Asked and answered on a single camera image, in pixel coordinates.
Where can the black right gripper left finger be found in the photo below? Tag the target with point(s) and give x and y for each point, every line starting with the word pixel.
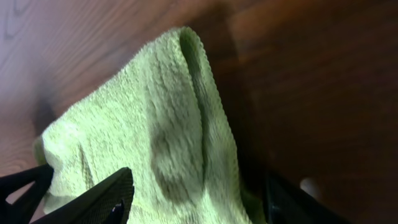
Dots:
pixel 107 202

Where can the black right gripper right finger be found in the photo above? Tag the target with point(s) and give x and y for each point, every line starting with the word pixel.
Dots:
pixel 287 204

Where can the light green microfiber cloth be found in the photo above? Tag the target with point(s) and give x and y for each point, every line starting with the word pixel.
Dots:
pixel 162 117

